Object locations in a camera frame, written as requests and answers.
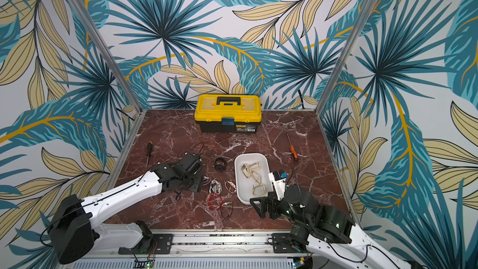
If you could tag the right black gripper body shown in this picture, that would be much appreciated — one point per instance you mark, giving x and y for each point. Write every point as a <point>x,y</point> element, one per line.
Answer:
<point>264,202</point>

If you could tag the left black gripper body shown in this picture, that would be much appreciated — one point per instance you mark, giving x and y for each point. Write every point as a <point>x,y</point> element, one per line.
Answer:
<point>192,184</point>

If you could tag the white pink watch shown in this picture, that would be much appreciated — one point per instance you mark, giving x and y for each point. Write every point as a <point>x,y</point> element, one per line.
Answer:
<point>206,181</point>

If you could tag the white plastic storage tray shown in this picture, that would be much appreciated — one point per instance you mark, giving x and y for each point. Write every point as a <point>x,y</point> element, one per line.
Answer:
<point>243,184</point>

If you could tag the beige square watch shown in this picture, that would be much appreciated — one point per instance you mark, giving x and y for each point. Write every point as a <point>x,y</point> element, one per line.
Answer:
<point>248,169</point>

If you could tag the beige looped watch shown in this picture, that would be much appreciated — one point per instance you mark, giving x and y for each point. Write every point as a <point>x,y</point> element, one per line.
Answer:
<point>258,190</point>

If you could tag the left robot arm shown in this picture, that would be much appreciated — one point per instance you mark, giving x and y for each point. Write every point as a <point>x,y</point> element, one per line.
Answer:
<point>79,225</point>

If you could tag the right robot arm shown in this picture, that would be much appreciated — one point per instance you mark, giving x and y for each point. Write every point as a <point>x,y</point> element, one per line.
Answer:
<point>325,231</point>

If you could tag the black round watch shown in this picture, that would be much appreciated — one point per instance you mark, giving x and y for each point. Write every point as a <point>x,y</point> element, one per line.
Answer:
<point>220,164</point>

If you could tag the red transparent watch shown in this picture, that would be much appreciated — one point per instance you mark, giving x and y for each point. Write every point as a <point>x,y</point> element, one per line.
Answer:
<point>214,201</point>

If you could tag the black yellow screwdriver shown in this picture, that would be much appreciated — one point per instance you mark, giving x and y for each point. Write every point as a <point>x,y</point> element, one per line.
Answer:
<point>149,149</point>

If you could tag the yellow black toolbox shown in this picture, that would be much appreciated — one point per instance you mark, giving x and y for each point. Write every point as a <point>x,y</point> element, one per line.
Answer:
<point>228,113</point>

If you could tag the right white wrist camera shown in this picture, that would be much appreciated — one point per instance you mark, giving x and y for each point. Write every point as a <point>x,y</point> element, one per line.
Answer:
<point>278,180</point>

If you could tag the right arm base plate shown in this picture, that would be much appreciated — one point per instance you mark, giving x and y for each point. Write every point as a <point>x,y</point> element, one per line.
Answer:
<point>287,243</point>

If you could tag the orange handle screwdriver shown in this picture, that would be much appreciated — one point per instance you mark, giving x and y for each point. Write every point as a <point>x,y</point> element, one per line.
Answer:
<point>292,149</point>

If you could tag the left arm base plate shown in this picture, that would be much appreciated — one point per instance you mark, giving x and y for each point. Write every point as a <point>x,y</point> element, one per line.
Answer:
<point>149,243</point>

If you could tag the aluminium front rail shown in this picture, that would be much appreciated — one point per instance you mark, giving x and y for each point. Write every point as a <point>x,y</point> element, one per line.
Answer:
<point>221,243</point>

